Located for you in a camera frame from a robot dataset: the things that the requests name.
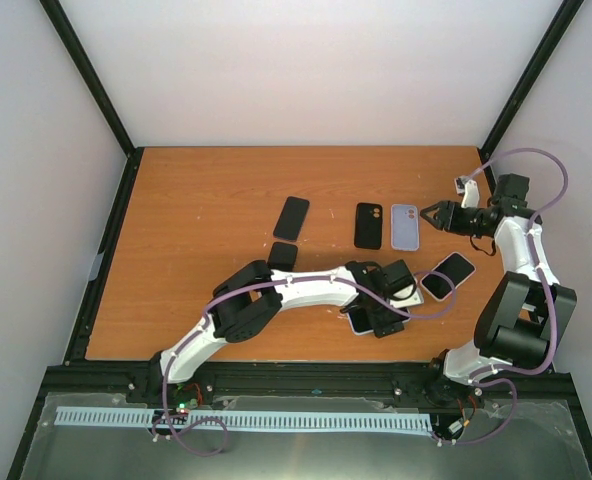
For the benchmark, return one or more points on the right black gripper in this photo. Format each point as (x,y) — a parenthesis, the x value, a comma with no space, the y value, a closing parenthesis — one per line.
(448,216)

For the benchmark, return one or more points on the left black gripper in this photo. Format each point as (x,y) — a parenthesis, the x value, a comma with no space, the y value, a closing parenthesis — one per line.
(377,321)

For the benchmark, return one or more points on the phone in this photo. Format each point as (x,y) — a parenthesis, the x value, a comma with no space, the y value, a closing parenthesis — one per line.
(380,322)
(448,275)
(404,227)

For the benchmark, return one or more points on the black phone case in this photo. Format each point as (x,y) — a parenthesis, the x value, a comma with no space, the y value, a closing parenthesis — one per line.
(368,226)

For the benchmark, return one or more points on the blue smartphone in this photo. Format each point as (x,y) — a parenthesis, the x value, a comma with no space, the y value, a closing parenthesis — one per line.
(291,219)

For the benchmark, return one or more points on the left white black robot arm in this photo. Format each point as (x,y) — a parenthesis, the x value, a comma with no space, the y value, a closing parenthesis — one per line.
(244,304)

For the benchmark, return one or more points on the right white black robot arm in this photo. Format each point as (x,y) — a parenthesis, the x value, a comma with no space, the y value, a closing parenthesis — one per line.
(521,325)

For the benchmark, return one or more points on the phone in pink case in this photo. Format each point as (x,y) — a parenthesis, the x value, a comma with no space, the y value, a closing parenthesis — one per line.
(448,275)

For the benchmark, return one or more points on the metal sheet front panel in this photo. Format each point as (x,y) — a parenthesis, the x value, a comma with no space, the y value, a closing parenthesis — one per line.
(500,440)

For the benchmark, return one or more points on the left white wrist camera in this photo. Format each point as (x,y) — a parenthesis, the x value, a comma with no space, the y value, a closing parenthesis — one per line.
(408,297)

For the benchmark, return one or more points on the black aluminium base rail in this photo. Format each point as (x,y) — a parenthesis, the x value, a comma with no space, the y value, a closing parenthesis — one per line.
(405,384)

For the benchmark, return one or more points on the light blue slotted cable duct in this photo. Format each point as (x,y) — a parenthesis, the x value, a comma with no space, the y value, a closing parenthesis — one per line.
(248,421)

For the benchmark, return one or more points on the right black frame post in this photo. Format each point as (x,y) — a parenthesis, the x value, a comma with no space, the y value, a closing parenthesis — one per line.
(554,33)

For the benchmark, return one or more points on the black frame post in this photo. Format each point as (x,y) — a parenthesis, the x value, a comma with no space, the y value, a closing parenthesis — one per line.
(77,53)
(554,33)

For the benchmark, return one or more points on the left black frame post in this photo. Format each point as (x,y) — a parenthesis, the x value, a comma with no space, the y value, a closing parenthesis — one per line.
(77,53)

